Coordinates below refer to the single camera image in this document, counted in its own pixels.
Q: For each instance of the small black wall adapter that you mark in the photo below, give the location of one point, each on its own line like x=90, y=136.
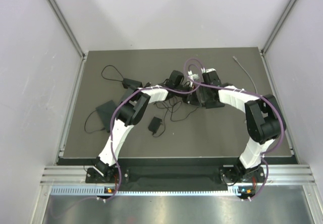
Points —
x=154, y=125

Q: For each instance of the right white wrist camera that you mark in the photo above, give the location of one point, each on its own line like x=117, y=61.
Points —
x=209, y=72

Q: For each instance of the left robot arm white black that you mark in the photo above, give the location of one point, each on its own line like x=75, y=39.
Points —
x=130, y=111

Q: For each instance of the flat black box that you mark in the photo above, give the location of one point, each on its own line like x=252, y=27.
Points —
x=105, y=112

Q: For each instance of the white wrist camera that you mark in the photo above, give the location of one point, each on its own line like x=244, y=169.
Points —
x=193, y=77
x=209, y=72

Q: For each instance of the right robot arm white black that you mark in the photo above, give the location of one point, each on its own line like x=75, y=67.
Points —
x=264, y=119

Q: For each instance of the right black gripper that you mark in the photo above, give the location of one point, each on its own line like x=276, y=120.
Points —
x=205, y=97

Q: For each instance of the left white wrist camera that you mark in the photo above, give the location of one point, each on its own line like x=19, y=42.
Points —
x=193, y=77

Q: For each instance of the black power brick adapter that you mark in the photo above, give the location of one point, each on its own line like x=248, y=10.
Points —
x=126, y=82

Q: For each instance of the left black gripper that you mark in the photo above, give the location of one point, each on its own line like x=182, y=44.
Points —
x=192, y=99

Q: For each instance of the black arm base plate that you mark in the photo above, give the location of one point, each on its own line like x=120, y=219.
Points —
x=176, y=178

